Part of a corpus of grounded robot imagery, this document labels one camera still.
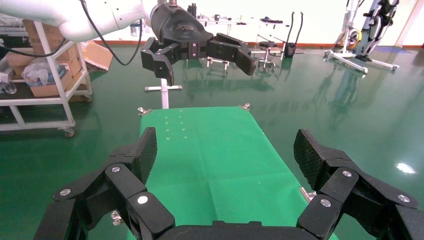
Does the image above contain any black device with handles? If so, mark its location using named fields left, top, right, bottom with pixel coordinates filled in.
left=282, top=11, right=305, bottom=60

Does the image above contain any silver metal can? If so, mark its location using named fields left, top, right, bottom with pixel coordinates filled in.
left=129, top=21, right=143, bottom=38

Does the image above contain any green table cloth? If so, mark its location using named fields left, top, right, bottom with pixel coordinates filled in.
left=125, top=105, right=339, bottom=240

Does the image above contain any flat cardboard sheet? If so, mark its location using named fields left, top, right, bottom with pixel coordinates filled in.
left=80, top=40, right=115, bottom=72

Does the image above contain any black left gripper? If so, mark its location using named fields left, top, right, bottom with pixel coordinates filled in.
left=140, top=3, right=258, bottom=87

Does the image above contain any black round stool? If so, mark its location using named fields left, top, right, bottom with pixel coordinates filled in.
left=255, top=41, right=280, bottom=73

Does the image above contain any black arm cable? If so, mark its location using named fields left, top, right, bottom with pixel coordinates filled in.
left=78, top=0, right=144, bottom=66
left=0, top=37, right=68, bottom=59

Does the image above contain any brown cardboard storage box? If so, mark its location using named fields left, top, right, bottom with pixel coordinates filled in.
left=22, top=18, right=64, bottom=56
left=29, top=67, right=74, bottom=98
left=5, top=44, right=83, bottom=80

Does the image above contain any black flat device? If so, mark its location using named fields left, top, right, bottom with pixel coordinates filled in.
left=259, top=16, right=285, bottom=25

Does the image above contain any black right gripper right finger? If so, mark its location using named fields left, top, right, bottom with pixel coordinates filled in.
left=293, top=129, right=424, bottom=240

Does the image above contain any white table leg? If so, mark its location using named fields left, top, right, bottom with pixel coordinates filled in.
left=144, top=78, right=183, bottom=110

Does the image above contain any white shelf cart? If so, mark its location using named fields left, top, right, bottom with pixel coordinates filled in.
left=0, top=20, right=94, bottom=139

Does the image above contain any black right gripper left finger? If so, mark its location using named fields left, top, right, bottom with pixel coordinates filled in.
left=33, top=126, right=176, bottom=240

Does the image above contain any clear plastic bottle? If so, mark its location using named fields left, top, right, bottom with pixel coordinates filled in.
left=0, top=72, right=18, bottom=96

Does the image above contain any white exercise bike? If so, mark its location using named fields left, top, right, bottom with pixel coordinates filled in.
left=323, top=0, right=369, bottom=75

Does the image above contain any clear plastic bag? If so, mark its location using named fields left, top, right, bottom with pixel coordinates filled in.
left=20, top=57, right=61, bottom=88

